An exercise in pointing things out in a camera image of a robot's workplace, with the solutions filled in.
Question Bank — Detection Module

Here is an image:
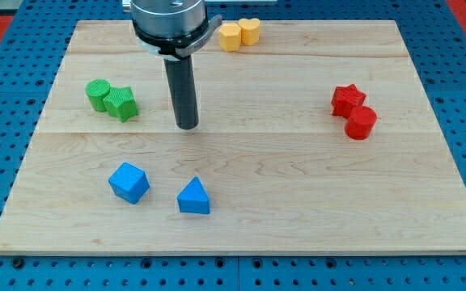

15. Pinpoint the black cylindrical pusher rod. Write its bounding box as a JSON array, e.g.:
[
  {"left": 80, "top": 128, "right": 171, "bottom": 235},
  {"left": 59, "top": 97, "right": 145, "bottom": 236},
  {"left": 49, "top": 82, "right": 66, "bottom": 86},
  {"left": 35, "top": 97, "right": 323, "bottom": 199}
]
[{"left": 164, "top": 57, "right": 199, "bottom": 130}]

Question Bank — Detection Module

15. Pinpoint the light wooden board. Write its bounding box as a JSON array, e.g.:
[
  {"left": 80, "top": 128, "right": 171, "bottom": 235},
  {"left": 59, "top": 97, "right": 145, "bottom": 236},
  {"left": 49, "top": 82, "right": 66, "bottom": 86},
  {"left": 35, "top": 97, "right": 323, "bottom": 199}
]
[{"left": 0, "top": 20, "right": 466, "bottom": 256}]

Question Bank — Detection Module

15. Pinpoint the red cylinder block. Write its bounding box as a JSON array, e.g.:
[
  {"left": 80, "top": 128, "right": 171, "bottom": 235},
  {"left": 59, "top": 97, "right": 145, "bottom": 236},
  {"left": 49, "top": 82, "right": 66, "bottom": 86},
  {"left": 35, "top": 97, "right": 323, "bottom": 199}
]
[{"left": 345, "top": 106, "right": 378, "bottom": 140}]

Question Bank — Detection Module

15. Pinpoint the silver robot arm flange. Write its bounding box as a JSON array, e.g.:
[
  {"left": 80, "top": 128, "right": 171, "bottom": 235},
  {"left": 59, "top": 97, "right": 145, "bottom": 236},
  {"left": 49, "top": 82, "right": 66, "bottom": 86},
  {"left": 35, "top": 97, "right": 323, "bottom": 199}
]
[{"left": 122, "top": 0, "right": 222, "bottom": 61}]

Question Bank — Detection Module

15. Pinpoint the blue triangle block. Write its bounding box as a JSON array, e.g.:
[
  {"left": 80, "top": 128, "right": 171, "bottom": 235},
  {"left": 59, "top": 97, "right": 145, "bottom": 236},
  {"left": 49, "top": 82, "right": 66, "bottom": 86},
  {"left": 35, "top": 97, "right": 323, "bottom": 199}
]
[{"left": 176, "top": 176, "right": 210, "bottom": 214}]

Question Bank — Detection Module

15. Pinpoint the green cylinder block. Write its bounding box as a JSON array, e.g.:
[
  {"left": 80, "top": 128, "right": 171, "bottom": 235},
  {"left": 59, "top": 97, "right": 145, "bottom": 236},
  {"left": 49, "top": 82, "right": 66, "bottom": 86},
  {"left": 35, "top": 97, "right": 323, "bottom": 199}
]
[{"left": 85, "top": 79, "right": 111, "bottom": 112}]

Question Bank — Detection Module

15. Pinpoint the green star block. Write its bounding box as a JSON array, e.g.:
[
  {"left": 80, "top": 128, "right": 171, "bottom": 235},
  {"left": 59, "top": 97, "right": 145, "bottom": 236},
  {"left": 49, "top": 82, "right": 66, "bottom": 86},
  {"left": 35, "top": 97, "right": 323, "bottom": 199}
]
[{"left": 103, "top": 86, "right": 138, "bottom": 123}]

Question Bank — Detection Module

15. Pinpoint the blue cube block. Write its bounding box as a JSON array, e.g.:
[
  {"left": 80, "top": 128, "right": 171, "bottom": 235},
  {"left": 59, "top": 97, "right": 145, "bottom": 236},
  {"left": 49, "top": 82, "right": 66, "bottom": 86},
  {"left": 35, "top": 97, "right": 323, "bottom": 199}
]
[{"left": 108, "top": 162, "right": 150, "bottom": 205}]

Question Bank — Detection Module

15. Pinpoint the yellow hexagon block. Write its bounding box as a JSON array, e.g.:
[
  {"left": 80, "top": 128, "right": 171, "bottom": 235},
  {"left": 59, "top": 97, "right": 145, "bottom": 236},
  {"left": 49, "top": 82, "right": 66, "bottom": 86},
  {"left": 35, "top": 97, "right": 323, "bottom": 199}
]
[{"left": 218, "top": 23, "right": 241, "bottom": 53}]

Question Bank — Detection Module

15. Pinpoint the red star block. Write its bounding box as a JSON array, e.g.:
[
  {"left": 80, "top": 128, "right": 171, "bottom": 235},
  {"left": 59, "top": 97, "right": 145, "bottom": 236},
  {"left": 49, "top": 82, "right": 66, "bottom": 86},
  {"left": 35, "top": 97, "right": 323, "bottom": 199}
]
[{"left": 331, "top": 84, "right": 366, "bottom": 118}]

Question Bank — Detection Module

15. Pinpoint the yellow heart block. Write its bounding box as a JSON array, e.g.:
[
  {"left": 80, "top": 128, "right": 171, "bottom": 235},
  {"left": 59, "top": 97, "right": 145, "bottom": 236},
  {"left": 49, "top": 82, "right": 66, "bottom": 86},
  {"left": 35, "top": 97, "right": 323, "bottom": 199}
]
[{"left": 238, "top": 18, "right": 261, "bottom": 46}]

